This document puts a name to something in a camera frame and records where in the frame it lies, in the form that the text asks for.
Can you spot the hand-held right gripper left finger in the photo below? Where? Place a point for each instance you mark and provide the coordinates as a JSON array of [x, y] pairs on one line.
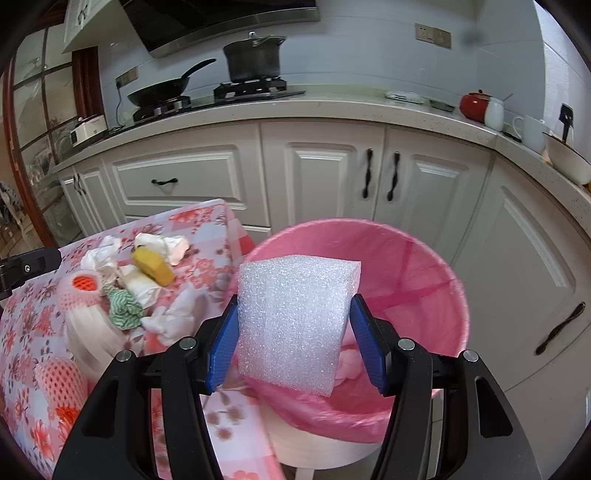
[[221, 350]]

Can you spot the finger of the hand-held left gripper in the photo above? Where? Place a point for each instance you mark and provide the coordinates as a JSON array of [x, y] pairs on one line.
[[41, 261]]

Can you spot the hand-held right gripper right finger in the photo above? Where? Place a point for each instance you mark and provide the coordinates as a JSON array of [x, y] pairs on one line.
[[369, 346]]

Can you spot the pink foam fruit net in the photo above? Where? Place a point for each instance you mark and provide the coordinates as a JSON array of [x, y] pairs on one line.
[[69, 295], [57, 383]]

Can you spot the white foam block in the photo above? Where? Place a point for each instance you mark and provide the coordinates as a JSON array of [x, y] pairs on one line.
[[295, 318]]

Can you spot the white bin with pink bag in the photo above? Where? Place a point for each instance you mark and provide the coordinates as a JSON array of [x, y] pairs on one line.
[[411, 277]]

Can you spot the crumpled white tissue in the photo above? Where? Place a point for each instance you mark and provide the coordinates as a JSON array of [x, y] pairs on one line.
[[99, 256]]

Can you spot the floral tablecloth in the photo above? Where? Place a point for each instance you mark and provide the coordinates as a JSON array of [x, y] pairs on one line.
[[27, 346]]

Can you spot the rolled white tissue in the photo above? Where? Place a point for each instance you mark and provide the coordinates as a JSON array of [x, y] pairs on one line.
[[171, 316]]

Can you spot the white foam wrap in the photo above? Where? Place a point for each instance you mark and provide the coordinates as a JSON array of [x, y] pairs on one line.
[[92, 332]]

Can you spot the green white knit cloth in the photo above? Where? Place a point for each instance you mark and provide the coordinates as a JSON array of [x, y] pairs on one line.
[[122, 311]]

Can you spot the folded white tissue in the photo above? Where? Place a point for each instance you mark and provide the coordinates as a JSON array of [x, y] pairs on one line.
[[138, 288]]

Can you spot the red stool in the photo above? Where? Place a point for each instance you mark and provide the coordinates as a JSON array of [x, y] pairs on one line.
[[247, 247]]

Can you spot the yellow sponge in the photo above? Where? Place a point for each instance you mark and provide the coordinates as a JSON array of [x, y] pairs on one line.
[[152, 267]]

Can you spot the crumpled white paper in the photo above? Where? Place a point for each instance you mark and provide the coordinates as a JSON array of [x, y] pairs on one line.
[[166, 244]]

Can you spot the white kitchen appliance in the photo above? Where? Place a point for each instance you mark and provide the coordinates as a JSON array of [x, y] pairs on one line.
[[87, 130]]

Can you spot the white kitchen base cabinets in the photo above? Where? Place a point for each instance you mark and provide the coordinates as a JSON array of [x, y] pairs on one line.
[[318, 175]]

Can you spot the wooden framed glass door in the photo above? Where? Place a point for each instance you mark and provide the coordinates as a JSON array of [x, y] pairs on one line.
[[87, 83]]

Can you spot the black frying pan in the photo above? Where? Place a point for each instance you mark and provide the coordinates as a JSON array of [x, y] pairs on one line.
[[157, 92]]

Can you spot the white plate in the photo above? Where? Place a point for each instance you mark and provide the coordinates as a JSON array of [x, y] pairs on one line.
[[406, 97]]

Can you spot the grey dish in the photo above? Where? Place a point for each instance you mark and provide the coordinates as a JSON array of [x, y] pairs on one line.
[[442, 104]]

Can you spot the black gas stove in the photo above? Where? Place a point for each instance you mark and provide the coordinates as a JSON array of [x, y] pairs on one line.
[[240, 92]]

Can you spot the red pot with lid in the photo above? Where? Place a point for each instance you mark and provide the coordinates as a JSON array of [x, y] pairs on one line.
[[473, 108]]

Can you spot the white jar with spoon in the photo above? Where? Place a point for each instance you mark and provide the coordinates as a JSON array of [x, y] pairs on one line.
[[494, 115]]

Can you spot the white mug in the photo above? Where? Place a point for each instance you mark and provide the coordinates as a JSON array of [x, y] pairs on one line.
[[531, 134]]

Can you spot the white bowl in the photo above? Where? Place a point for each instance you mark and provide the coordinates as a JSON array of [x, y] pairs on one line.
[[568, 161]]

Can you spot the black pot with lid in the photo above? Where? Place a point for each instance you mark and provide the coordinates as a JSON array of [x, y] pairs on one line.
[[254, 60]]

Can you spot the black range hood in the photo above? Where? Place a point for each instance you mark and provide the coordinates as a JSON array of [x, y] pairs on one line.
[[221, 23]]

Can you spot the black spatula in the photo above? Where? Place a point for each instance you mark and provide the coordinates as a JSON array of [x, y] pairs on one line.
[[566, 120]]

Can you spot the wall socket with plug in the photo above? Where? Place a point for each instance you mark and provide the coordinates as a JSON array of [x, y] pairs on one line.
[[127, 77]]

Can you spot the white wall cabinet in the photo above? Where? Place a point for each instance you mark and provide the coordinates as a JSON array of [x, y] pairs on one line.
[[87, 23]]

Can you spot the double wall socket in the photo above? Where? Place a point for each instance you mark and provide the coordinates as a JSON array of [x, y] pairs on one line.
[[433, 36]]

